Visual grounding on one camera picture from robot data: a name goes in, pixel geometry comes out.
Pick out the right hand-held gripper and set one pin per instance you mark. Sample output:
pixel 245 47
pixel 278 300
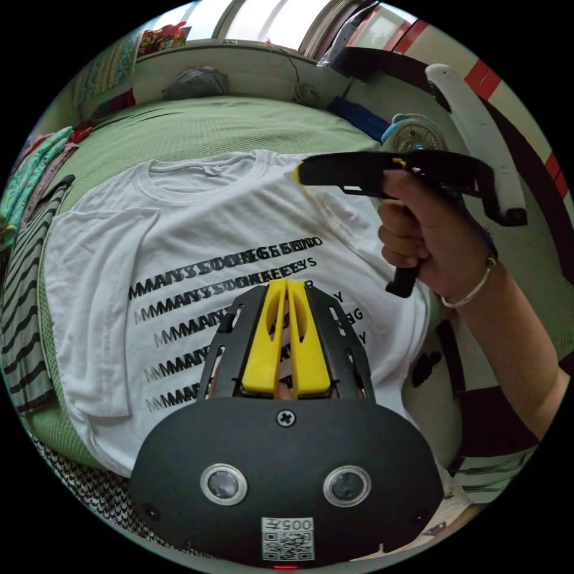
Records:
pixel 439 168

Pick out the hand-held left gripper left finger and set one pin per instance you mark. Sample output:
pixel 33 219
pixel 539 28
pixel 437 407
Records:
pixel 262 350

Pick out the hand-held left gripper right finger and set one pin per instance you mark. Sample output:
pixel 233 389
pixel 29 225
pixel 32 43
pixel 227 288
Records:
pixel 309 354

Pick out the white t-shirt with black print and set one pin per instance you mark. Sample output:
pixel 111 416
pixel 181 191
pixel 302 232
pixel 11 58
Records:
pixel 134 233

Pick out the person's right forearm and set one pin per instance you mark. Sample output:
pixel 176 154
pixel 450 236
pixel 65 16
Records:
pixel 515 341

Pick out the person's right hand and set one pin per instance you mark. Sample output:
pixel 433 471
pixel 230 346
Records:
pixel 439 233

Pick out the small grey fan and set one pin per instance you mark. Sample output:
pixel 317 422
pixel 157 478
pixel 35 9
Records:
pixel 306 94

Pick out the blue cloth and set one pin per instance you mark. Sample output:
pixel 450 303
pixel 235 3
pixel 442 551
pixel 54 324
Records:
pixel 358 116

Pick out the blue and white fan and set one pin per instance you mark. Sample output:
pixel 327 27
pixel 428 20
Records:
pixel 415 134

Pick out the grey bundled cloth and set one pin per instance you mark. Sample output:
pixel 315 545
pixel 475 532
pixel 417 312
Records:
pixel 197 83

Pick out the window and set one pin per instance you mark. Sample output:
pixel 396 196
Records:
pixel 269 20

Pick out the colourful floral cushion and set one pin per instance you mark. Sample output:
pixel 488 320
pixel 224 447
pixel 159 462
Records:
pixel 163 40

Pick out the person's body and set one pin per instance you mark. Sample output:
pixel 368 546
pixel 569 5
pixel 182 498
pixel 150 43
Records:
pixel 484 430

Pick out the houndstooth patterned cloth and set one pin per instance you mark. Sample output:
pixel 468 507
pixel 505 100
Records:
pixel 89 480

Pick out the floral curtain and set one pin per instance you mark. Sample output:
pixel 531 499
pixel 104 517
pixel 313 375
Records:
pixel 105 67

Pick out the pile of clothes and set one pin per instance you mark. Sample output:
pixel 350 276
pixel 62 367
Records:
pixel 31 278

